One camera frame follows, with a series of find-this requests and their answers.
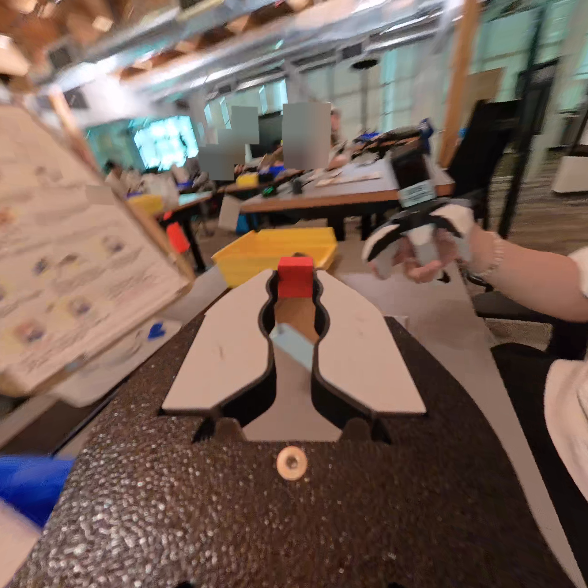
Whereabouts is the red cube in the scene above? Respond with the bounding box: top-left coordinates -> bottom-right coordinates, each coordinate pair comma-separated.
277,256 -> 315,298

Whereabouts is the white board stand base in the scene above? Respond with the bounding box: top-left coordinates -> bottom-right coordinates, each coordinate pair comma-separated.
48,317 -> 184,407

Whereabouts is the wood-edged grey table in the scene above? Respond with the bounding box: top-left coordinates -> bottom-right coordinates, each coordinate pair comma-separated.
239,156 -> 455,239

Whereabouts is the white cabinet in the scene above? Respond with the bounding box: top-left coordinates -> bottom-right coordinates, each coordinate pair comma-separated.
551,156 -> 588,194

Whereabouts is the silver ceiling duct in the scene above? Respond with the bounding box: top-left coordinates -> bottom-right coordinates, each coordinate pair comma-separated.
41,0 -> 460,99

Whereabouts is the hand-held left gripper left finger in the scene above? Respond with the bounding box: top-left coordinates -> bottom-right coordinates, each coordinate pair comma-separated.
162,269 -> 277,425

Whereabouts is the person's white shirt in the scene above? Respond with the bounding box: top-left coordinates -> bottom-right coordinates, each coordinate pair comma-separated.
544,248 -> 588,501

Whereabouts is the white cardboard box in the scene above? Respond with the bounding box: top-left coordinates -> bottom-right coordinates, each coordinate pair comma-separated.
269,294 -> 320,373

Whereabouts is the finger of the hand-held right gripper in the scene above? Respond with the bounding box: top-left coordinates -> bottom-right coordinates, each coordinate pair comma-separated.
431,203 -> 477,268
362,221 -> 414,281

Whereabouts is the tan board with instruction sheet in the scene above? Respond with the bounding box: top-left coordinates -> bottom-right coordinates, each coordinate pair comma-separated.
0,103 -> 194,396

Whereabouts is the wooden post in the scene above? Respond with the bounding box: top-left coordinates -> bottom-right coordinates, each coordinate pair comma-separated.
439,0 -> 483,168

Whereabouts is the person's right hand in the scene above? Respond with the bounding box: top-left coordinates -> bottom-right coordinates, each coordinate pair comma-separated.
393,227 -> 481,283

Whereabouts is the person's right forearm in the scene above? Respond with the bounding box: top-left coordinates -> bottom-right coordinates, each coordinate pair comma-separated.
471,225 -> 588,322

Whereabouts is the blue plastic bin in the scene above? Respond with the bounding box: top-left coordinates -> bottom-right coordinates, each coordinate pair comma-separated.
0,455 -> 76,529

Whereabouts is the wall screen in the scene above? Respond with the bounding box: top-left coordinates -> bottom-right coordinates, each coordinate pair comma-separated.
133,115 -> 199,172

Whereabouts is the yellow plastic bin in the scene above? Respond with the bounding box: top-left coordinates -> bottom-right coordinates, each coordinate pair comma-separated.
211,226 -> 338,289

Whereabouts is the black office chair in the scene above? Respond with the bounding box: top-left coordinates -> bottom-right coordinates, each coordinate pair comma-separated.
473,289 -> 588,364
448,99 -> 515,230

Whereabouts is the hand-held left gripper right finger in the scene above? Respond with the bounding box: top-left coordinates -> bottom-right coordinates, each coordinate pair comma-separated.
311,270 -> 427,425

